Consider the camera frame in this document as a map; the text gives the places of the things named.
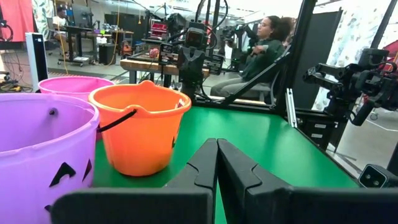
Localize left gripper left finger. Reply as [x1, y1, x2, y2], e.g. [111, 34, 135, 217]
[51, 138, 218, 224]

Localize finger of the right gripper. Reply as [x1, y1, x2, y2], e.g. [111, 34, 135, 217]
[178, 48, 191, 77]
[192, 48, 205, 77]

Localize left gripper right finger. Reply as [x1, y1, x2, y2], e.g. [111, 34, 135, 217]
[218, 138, 398, 224]

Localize wooden workbench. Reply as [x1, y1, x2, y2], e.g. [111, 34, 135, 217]
[119, 58, 212, 85]

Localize black bin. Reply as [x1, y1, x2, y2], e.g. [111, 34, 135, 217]
[98, 43, 116, 65]

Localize seated person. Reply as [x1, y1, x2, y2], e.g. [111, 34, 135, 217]
[210, 14, 295, 99]

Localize green table mat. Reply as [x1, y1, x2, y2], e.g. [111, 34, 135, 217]
[93, 105, 358, 224]

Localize grey office chair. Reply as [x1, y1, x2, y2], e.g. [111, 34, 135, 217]
[248, 71, 280, 103]

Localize orange jack-o-lantern bucket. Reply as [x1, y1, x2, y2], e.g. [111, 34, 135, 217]
[88, 80, 193, 177]

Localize black labelled control box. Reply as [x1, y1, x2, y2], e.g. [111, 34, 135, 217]
[300, 119, 340, 147]

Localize black background desk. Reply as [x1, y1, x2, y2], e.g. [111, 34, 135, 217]
[63, 24, 103, 67]

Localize pink jack-o-lantern bucket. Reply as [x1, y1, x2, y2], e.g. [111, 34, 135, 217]
[37, 76, 116, 141]

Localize distant person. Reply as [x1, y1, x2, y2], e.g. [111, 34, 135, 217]
[51, 6, 70, 43]

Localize dark partition panel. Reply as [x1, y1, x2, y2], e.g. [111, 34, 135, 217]
[303, 9, 343, 110]

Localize red hanging cloth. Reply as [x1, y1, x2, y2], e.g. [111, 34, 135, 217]
[0, 0, 34, 43]

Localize leaf print curtain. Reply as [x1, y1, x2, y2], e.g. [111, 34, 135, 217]
[312, 0, 398, 111]

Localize purple jack-o-lantern bucket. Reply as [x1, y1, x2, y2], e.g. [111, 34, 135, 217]
[0, 92, 100, 224]

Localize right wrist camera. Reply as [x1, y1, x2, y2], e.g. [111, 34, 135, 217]
[185, 27, 208, 49]

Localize black aluminium table frame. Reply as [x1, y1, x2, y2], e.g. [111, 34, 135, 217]
[191, 0, 398, 184]

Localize silver aluminium bracket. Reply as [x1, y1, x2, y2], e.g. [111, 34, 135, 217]
[285, 88, 299, 128]

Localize yellow hanging cable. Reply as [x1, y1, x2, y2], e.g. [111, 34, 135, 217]
[54, 0, 68, 67]

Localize table-level camera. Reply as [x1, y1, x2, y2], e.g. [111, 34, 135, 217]
[358, 164, 398, 189]

